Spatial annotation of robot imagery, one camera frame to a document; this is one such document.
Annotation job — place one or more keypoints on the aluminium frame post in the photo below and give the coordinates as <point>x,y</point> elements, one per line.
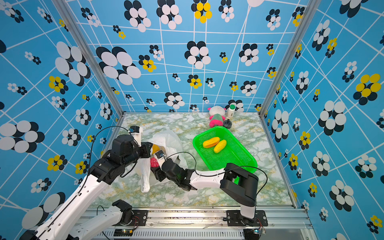
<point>289,54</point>
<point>81,42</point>

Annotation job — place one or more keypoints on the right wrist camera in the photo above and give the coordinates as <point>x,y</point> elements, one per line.
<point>159,155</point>

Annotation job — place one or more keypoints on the right aluminium frame post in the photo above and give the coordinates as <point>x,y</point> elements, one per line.
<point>289,54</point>

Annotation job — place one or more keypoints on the long yellow fruit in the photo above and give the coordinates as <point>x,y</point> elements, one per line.
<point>155,149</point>

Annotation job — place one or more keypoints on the red round fruit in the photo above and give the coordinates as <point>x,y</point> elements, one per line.
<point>154,163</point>

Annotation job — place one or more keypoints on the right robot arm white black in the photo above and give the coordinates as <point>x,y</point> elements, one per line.
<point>236,182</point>

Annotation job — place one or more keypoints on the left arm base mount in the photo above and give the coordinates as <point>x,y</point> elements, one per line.
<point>126,217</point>

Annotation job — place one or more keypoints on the white bottle green cap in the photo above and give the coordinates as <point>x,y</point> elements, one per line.
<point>230,111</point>

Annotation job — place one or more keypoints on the yellow corn-like fruit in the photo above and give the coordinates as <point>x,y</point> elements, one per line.
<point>220,146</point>

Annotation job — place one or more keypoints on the white plastic bag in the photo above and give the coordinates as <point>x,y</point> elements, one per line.
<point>166,146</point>

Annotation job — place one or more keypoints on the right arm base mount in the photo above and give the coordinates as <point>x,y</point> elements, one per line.
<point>235,219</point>

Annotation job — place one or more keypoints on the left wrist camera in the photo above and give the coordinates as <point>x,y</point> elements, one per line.
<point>135,130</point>

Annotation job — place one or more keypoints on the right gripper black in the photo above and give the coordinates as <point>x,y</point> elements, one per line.
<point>157,173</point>

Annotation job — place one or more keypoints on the green plastic basket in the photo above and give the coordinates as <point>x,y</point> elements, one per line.
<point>234,152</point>

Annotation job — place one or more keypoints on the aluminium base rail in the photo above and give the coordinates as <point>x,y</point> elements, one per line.
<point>216,223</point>

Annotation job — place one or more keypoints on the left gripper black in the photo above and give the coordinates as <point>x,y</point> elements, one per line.
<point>144,150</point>

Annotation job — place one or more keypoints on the jar with black lid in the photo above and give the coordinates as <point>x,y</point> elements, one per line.
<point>227,123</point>

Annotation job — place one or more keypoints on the left aluminium frame post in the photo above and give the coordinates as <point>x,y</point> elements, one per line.
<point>81,42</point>

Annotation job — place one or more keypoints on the pink white plush toy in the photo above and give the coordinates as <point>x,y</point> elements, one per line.
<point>217,116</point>

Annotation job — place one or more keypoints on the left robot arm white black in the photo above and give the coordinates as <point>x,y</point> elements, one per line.
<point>73,208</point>

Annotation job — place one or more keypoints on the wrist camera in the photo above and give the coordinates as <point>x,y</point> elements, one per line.
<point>159,155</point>
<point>135,130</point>

